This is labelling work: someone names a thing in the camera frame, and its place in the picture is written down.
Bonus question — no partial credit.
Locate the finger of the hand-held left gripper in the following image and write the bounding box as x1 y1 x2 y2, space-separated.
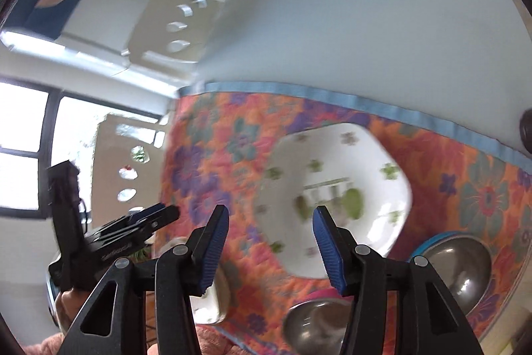
100 202 167 233
89 205 180 245

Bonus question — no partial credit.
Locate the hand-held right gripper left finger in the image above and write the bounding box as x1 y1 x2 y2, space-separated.
56 204 230 355

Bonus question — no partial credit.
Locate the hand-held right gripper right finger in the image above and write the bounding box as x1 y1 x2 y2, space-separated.
313 205 485 355

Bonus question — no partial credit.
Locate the white floral plate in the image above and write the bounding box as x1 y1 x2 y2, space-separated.
164 237 232 326
258 123 413 279

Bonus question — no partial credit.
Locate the pink steel bowl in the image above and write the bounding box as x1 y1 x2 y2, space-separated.
282 288 354 355

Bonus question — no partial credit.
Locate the blue steel bowl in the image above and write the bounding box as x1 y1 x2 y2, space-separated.
409 232 493 316

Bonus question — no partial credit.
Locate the person's left hand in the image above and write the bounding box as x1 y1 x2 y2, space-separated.
54 286 91 339

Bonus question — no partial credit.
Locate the black framed window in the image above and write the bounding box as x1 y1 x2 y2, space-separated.
0 83 167 220

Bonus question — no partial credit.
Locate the white dining chair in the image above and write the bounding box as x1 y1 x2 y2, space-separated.
89 111 171 252
127 0 229 67

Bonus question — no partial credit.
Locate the pink fuzzy blanket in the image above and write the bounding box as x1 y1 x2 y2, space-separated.
21 326 250 355

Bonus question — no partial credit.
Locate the orange floral quilted tablecloth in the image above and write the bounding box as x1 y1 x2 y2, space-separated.
160 81 529 355

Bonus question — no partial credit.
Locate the dark brown cup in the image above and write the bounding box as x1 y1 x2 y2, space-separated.
519 107 532 154

